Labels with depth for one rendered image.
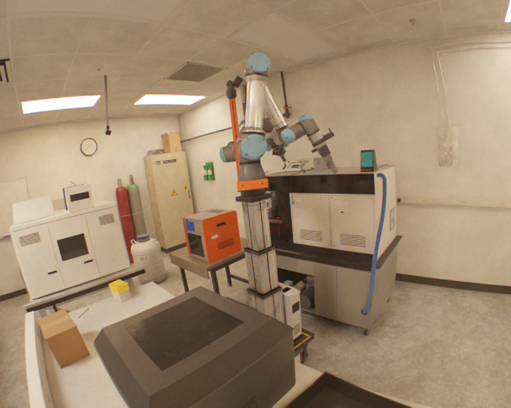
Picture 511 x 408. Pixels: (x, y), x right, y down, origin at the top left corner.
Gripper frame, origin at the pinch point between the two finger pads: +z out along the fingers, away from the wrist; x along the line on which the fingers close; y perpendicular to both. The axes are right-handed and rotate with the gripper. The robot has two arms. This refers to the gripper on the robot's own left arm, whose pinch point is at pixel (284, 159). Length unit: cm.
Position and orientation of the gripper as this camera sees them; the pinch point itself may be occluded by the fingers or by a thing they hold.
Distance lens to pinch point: 267.0
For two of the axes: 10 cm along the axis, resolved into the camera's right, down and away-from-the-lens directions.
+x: 6.7, 0.5, -7.4
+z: 5.3, 6.7, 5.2
